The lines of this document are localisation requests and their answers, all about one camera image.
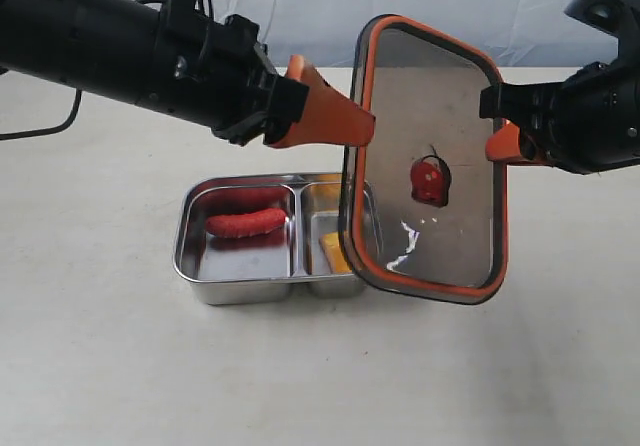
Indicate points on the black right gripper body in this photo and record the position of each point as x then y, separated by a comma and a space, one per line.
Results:
587, 124

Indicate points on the red toy sausage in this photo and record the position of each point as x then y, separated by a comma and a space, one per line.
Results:
246, 225

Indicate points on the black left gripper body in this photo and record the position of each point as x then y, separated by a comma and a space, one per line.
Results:
218, 75

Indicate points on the stainless steel lunch box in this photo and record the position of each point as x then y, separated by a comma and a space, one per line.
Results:
266, 267

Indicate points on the yellow toy cheese wedge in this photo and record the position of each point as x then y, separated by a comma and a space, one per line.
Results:
330, 244

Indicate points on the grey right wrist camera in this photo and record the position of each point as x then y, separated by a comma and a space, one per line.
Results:
616, 18

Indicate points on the dark transparent lunch box lid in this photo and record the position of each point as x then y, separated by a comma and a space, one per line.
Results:
423, 212

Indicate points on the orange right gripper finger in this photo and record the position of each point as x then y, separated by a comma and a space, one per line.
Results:
510, 146

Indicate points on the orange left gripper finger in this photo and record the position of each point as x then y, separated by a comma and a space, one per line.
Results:
328, 116

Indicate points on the blue-grey backdrop cloth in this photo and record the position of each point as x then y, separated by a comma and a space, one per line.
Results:
514, 33

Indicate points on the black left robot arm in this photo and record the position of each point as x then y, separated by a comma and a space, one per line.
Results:
103, 47

